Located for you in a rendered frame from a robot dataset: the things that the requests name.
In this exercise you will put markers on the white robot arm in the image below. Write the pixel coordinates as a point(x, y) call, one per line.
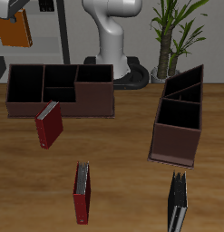
point(112, 45)

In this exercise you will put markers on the upright dark red book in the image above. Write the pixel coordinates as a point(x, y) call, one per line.
point(82, 202)

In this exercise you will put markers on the orange book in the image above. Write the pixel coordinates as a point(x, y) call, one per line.
point(13, 33)

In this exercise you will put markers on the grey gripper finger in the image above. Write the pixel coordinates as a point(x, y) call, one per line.
point(13, 20)

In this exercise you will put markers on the flat black base plate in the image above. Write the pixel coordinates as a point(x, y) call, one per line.
point(137, 79)

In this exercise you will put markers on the dark grey pole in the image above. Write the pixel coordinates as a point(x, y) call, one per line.
point(63, 33)

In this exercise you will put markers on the narrow dark brown desk caddy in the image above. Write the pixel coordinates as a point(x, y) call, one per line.
point(175, 142)

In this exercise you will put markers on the black book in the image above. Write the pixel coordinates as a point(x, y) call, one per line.
point(177, 196)

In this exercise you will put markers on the wide dark brown desk caddy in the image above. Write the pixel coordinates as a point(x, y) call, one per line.
point(93, 98)

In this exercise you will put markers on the green pot plant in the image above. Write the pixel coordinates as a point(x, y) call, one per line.
point(164, 51)

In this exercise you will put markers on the tilted dark red book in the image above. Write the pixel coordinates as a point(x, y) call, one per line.
point(51, 127)

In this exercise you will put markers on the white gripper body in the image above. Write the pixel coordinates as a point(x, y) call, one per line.
point(6, 7)

